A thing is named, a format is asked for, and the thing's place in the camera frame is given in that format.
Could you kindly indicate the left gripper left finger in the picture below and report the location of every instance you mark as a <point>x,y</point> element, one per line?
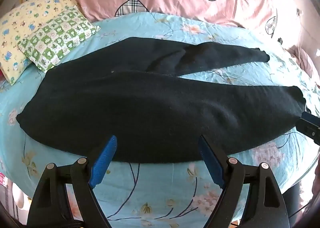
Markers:
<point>50,206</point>

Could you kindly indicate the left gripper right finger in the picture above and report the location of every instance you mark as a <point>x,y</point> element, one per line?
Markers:
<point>265,206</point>

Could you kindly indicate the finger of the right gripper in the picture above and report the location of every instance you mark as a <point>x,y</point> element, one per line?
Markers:
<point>309,125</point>

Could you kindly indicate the black pants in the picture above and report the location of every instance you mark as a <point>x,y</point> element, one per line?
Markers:
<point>136,91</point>

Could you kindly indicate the pink crumpled cloth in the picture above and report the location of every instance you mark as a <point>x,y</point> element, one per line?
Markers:
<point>305,62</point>

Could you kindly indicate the green checkered pillow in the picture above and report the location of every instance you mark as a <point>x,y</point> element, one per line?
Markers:
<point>48,45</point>

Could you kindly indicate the yellow cartoon print pillow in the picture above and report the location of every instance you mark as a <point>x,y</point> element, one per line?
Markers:
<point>19,23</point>

